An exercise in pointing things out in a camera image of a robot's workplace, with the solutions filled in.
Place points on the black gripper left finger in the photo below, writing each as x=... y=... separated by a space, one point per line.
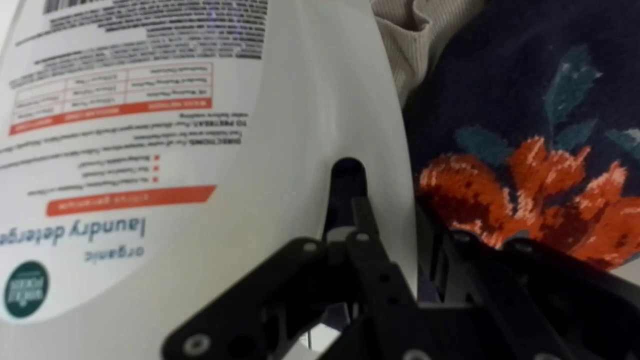
x=346 y=300

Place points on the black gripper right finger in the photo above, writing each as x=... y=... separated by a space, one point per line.
x=532 y=307

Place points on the orange and navy clothes pile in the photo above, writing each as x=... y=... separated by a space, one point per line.
x=532 y=100

